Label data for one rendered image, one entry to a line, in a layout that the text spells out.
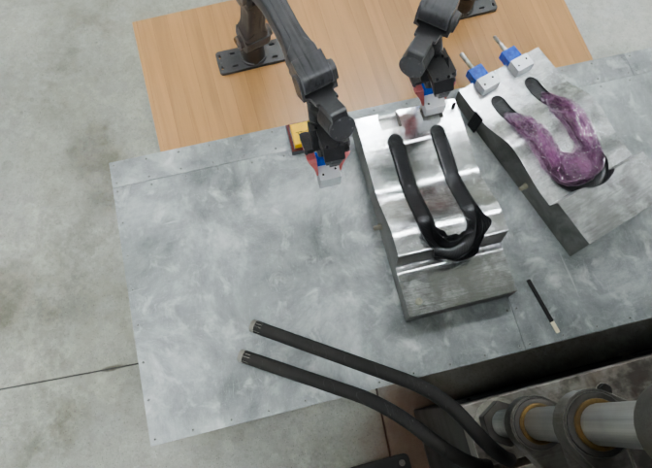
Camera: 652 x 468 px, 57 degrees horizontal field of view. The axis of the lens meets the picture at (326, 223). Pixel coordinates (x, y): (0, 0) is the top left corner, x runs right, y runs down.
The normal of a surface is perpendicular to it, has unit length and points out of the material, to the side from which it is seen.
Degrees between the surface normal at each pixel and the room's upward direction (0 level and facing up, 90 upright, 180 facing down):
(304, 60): 14
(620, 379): 0
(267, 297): 0
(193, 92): 0
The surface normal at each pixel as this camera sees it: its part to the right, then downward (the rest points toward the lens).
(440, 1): -0.07, -0.14
